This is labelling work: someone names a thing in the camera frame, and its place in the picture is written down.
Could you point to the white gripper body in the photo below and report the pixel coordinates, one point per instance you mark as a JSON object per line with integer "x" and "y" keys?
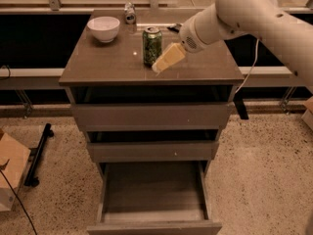
{"x": 190, "y": 38}

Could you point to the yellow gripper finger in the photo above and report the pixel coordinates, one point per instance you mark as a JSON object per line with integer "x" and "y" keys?
{"x": 173, "y": 54}

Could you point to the green soda can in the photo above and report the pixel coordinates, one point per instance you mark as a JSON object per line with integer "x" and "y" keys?
{"x": 152, "y": 45}

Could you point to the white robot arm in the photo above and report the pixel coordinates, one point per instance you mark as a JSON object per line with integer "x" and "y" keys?
{"x": 287, "y": 37}

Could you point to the small silver can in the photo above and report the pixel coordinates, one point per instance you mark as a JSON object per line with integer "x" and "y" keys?
{"x": 130, "y": 14}

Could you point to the top drawer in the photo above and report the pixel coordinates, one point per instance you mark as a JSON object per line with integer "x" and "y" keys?
{"x": 151, "y": 117}

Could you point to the brown drawer cabinet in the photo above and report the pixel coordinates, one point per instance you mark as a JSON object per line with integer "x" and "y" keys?
{"x": 152, "y": 94}

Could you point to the middle drawer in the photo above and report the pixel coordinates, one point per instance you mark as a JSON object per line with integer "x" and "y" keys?
{"x": 152, "y": 151}

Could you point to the open bottom drawer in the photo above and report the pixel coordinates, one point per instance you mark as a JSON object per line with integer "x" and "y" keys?
{"x": 162, "y": 198}

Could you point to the black snack bar packet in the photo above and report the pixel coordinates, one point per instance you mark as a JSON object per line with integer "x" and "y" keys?
{"x": 175, "y": 27}

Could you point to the white bowl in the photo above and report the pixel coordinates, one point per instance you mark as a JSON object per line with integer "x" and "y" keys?
{"x": 104, "y": 29}

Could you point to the black metal stand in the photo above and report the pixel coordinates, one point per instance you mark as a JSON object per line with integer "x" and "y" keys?
{"x": 35, "y": 156}

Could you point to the cardboard box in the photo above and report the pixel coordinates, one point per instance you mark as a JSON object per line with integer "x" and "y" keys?
{"x": 13, "y": 160}

